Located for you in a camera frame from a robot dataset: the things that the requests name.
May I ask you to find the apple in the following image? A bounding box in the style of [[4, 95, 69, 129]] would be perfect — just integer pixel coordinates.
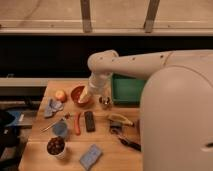
[[55, 90, 67, 103]]

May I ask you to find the black rectangular block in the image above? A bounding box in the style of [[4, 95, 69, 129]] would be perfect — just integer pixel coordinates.
[[84, 111, 95, 132]]

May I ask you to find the small metal cup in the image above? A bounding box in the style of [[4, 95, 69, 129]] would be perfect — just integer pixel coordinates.
[[99, 96, 111, 109]]

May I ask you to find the black handled tool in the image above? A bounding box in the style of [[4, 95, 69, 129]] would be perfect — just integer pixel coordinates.
[[118, 137, 141, 151]]

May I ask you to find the banana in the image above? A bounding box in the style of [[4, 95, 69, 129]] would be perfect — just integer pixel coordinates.
[[108, 113, 134, 126]]

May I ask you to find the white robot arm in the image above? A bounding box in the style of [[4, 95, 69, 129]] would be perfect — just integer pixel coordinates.
[[87, 49, 213, 171]]

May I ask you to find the crumpled blue grey cloth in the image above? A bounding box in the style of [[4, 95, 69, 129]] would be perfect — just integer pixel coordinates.
[[44, 98, 64, 118]]

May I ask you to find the blue sponge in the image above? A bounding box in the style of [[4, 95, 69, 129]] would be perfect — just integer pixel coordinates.
[[79, 144, 102, 171]]

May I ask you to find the white cup of dark fruit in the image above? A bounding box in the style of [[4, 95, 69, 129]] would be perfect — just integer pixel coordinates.
[[46, 136, 65, 159]]

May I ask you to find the red bowl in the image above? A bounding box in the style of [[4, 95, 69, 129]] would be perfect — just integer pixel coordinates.
[[71, 86, 92, 107]]

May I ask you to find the green plastic tray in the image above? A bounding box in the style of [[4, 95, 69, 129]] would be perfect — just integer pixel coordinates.
[[111, 74, 146, 105]]

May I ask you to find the blue plastic cup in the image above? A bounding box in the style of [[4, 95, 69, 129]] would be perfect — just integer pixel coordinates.
[[52, 121, 68, 138]]

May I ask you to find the metal spoon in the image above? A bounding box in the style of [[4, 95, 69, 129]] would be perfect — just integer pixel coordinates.
[[41, 117, 69, 132]]

